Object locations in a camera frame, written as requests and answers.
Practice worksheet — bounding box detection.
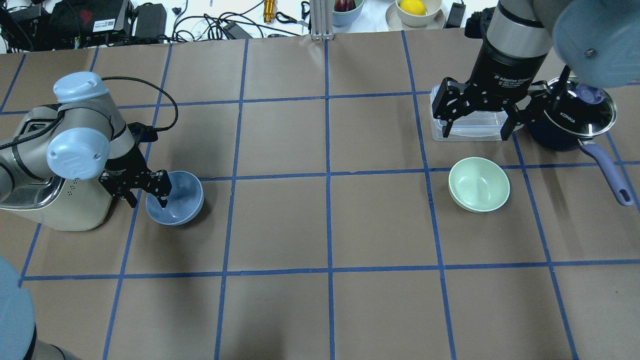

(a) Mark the beige bowl with lemon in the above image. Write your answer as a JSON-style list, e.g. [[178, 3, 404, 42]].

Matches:
[[385, 0, 446, 31]]

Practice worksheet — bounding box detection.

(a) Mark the aluminium frame post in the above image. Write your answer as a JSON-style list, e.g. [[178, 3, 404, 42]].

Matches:
[[309, 0, 334, 41]]

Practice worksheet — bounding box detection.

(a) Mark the brass cylinder tool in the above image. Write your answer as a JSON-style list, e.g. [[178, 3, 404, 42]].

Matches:
[[262, 0, 277, 24]]

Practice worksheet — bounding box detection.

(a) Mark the clear plastic container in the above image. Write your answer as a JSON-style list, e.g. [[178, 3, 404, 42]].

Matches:
[[430, 111, 508, 142]]

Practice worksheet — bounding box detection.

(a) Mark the black power adapter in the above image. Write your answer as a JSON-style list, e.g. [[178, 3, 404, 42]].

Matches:
[[134, 2, 167, 44]]

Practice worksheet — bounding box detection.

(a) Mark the cream silver toaster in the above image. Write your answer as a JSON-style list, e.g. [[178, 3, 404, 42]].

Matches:
[[1, 104, 124, 231]]

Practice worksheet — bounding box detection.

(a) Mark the green bowl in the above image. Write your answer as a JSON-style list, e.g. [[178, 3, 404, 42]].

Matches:
[[447, 157, 511, 214]]

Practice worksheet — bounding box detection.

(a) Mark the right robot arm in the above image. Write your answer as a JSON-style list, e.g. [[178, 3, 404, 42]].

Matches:
[[431, 0, 639, 207]]

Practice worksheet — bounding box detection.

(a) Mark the dark blue saucepan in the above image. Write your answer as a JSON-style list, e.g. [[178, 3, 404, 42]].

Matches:
[[524, 75, 634, 207]]

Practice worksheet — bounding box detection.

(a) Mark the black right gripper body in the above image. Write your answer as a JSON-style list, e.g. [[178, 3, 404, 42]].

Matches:
[[430, 77, 554, 123]]

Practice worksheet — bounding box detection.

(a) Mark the black red computer box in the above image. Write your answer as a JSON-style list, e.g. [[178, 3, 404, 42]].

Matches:
[[44, 0, 134, 50]]

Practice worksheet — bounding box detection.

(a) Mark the blue bowl with fruit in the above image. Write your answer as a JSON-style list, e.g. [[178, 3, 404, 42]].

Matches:
[[331, 0, 364, 27]]

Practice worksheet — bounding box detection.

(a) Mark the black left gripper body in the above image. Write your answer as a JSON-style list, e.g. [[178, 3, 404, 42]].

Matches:
[[98, 150, 155, 196]]

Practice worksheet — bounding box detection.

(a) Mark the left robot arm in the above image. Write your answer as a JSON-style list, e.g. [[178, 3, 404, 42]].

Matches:
[[0, 71, 172, 208]]

